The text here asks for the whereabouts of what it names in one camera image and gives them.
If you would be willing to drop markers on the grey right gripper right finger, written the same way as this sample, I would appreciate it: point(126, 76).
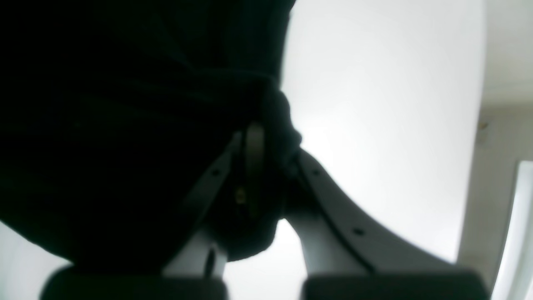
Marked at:
point(350, 256)

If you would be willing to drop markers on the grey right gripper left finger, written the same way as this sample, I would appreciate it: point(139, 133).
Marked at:
point(230, 187)

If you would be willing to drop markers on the black T-shirt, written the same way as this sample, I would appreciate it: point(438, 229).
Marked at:
point(112, 109)

